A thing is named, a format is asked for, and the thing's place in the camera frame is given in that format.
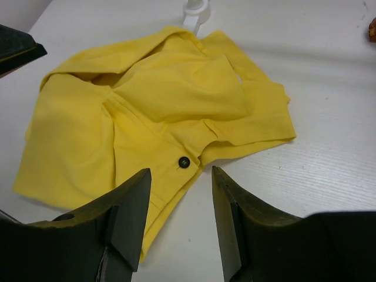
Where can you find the yellow trousers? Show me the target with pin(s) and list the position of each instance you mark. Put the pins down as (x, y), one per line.
(169, 102)

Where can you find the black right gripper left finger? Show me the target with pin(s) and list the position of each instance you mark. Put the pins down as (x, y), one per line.
(100, 241)

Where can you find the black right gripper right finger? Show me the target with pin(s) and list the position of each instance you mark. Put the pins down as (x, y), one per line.
(259, 242)

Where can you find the orange camouflage garment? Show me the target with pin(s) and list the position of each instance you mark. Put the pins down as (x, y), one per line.
(372, 31)

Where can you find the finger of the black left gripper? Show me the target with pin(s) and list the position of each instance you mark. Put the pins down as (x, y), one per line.
(18, 49)

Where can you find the white clothes rack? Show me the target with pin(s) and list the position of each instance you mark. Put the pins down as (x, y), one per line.
(195, 14)

